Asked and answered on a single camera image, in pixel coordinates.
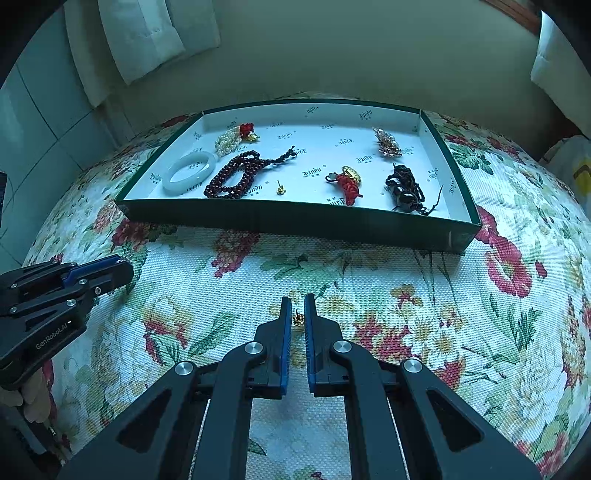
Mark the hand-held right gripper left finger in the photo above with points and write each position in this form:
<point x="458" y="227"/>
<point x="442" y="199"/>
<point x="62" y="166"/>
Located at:
<point x="285" y="346"/>

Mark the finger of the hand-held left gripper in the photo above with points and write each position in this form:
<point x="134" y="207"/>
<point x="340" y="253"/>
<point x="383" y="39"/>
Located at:
<point x="97" y="270"/>
<point x="69" y="304"/>

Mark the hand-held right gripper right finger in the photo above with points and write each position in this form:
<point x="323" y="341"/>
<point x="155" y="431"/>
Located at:
<point x="310" y="346"/>

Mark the dark green cardboard box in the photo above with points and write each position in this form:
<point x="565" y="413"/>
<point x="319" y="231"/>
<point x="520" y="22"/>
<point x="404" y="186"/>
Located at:
<point x="304" y="221"/>

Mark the small red gold charm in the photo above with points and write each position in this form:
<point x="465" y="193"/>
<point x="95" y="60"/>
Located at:
<point x="248" y="130"/>

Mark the gold pearl brooch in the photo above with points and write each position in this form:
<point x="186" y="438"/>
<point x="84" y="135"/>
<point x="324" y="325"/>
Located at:
<point x="387" y="143"/>

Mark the person's left hand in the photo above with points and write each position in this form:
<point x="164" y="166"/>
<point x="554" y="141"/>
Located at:
<point x="32" y="397"/>

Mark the floral tablecloth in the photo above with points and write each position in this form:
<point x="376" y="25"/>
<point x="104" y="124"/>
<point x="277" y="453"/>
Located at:
<point x="415" y="314"/>

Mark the white jade bangle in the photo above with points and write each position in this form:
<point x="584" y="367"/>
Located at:
<point x="173" y="184"/>

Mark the white curtain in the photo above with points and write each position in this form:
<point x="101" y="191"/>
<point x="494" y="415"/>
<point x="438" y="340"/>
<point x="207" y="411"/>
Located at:
<point x="157" y="32"/>

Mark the white yellow plastic bag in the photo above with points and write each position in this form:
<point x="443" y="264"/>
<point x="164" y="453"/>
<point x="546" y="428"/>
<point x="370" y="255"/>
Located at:
<point x="570" y="161"/>

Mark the white cloth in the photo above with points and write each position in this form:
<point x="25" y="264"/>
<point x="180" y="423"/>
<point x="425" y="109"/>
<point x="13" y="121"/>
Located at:
<point x="556" y="64"/>

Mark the wooden furniture edge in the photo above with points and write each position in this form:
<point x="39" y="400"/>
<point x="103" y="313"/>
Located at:
<point x="517" y="11"/>

